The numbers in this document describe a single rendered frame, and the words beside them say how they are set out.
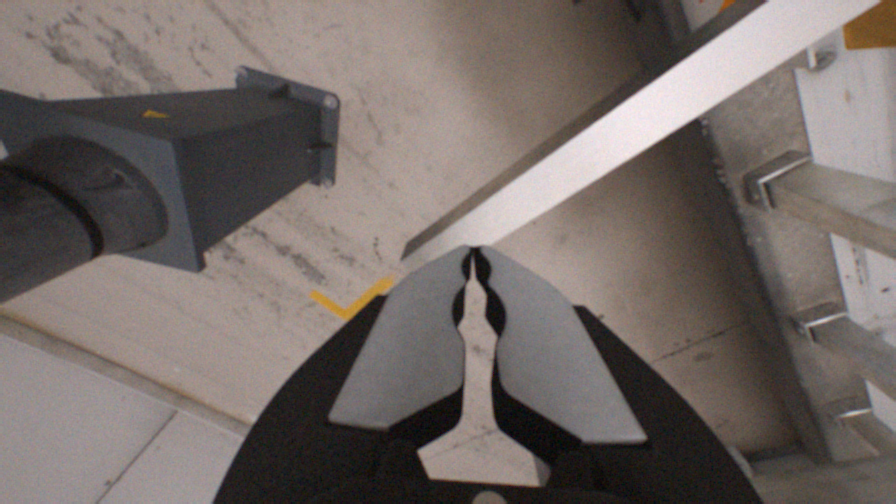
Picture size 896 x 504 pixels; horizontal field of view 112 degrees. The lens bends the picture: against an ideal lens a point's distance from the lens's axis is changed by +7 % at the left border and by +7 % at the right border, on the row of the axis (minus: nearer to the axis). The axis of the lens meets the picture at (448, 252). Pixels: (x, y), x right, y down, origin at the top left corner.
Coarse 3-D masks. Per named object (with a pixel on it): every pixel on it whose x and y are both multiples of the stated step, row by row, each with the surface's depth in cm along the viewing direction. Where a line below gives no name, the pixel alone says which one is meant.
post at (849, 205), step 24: (792, 168) 30; (816, 168) 28; (768, 192) 31; (792, 192) 28; (816, 192) 27; (840, 192) 25; (864, 192) 24; (888, 192) 23; (816, 216) 27; (840, 216) 25; (864, 216) 23; (888, 216) 22; (864, 240) 24; (888, 240) 22
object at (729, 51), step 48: (768, 0) 13; (816, 0) 13; (864, 0) 13; (672, 48) 16; (720, 48) 14; (768, 48) 14; (624, 96) 16; (672, 96) 15; (720, 96) 15; (576, 144) 17; (624, 144) 16; (480, 192) 20; (528, 192) 18; (432, 240) 20; (480, 240) 20
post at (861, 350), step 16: (832, 320) 39; (848, 320) 38; (816, 336) 40; (832, 336) 38; (848, 336) 37; (864, 336) 36; (832, 352) 39; (848, 352) 36; (864, 352) 35; (880, 352) 35; (864, 368) 35; (880, 368) 34; (880, 384) 34
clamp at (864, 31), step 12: (888, 0) 14; (864, 12) 15; (876, 12) 15; (888, 12) 14; (852, 24) 16; (864, 24) 15; (876, 24) 15; (888, 24) 15; (852, 36) 16; (864, 36) 16; (876, 36) 15; (888, 36) 15; (852, 48) 17; (864, 48) 16
